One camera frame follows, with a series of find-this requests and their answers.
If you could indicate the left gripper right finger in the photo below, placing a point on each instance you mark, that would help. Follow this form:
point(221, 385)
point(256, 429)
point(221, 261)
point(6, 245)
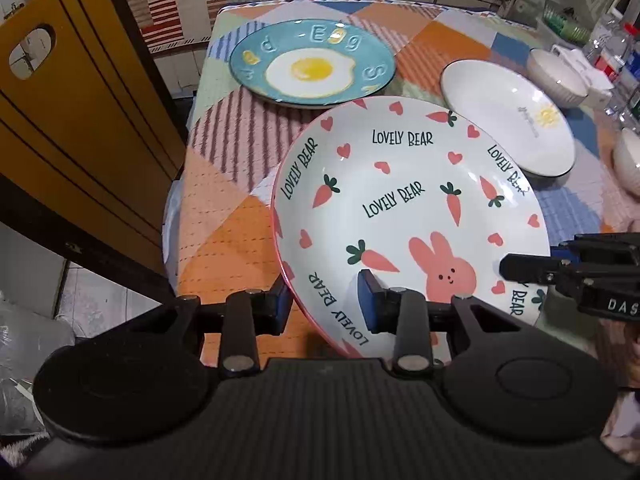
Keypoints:
point(401, 312)

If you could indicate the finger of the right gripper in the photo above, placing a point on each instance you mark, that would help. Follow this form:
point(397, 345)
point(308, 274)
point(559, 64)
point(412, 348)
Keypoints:
point(534, 269)

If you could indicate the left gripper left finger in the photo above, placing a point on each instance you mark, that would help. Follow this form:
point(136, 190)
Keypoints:
point(247, 315)

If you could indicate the pink bunny carrot plate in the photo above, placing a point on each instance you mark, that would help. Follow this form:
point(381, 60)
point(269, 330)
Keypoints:
point(413, 192)

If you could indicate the blue fried egg plate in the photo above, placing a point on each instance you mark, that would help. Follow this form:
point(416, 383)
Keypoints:
point(312, 63)

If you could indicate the white ribbed bowl near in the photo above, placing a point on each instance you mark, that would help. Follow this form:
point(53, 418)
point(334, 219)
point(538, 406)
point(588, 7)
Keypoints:
point(626, 160)

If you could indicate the white ribbed bowl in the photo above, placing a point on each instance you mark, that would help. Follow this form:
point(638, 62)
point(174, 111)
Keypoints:
point(626, 160)
point(561, 83)

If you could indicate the white plate with sun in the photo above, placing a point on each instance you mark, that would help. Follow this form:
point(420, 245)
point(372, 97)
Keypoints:
point(514, 112)

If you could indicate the white ribbed bowl far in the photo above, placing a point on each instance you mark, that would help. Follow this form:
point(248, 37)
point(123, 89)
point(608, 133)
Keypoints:
point(561, 83)

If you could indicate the clear bottle red cap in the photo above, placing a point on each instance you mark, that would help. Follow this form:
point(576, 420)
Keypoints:
point(608, 47)

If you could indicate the yellow wooden chair back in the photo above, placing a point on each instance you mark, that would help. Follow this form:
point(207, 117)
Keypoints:
point(91, 142)

